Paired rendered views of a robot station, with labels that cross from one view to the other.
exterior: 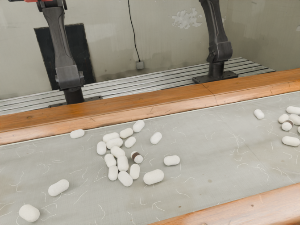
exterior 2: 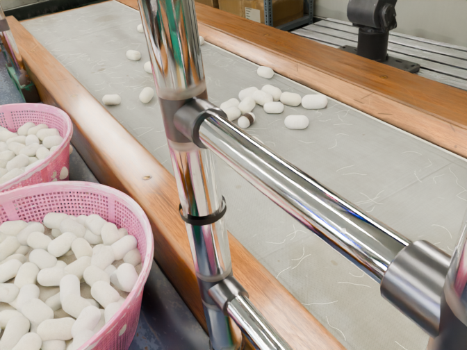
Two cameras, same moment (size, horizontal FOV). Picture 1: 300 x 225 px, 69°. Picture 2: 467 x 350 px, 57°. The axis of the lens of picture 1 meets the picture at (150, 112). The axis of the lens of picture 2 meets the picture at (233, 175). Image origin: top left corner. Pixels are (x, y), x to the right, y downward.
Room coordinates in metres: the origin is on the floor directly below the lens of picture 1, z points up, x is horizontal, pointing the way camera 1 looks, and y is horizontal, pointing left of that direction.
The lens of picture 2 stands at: (0.15, -0.50, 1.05)
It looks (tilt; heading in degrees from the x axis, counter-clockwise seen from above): 35 degrees down; 73
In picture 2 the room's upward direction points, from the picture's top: 7 degrees counter-clockwise
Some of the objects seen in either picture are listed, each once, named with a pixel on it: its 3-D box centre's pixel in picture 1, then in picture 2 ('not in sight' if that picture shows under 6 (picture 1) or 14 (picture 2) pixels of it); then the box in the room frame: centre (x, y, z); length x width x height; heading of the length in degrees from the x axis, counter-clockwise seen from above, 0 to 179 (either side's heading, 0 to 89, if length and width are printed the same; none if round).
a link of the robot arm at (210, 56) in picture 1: (219, 55); not in sight; (0.90, -0.31, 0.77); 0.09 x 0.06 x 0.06; 108
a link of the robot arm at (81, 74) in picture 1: (70, 81); (373, 15); (0.72, 0.27, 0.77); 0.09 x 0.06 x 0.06; 108
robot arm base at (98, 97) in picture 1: (74, 96); (372, 45); (0.72, 0.27, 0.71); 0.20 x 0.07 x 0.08; 108
